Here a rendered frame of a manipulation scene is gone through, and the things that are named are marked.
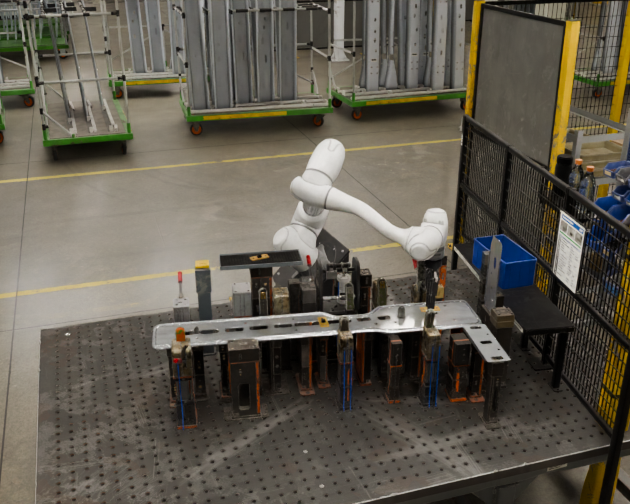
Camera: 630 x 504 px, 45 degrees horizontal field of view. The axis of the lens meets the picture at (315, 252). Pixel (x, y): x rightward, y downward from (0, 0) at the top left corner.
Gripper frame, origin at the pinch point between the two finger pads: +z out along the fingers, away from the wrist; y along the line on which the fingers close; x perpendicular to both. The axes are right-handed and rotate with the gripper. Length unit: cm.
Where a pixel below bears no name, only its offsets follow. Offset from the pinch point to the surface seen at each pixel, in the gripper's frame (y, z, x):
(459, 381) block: 22.7, 27.0, 7.1
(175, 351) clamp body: 23, 0, -108
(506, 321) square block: 16.8, 3.7, 27.7
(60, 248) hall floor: -335, 104, -215
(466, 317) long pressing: 5.5, 6.7, 14.7
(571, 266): 14, -18, 55
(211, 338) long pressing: 6, 6, -94
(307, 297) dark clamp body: -16, 2, -51
